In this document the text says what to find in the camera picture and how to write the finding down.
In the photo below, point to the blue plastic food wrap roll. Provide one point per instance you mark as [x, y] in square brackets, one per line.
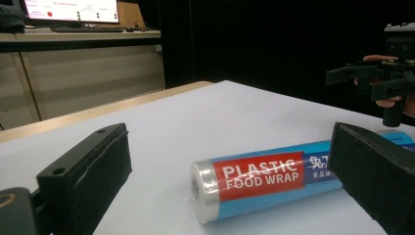
[261, 182]

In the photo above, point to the dark cloth bundle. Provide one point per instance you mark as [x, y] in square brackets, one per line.
[11, 18]

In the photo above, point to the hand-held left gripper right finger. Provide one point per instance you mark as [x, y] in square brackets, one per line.
[375, 176]

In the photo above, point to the black keyboard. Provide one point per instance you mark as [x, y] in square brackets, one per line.
[86, 29]

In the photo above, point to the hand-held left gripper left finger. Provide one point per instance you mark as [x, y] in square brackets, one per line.
[81, 182]

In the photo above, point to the cardboard box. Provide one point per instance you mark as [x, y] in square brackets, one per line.
[130, 14]

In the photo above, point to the beige desk cabinet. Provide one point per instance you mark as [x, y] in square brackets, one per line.
[81, 75]

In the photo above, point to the computer monitor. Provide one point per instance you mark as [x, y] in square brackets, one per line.
[71, 9]

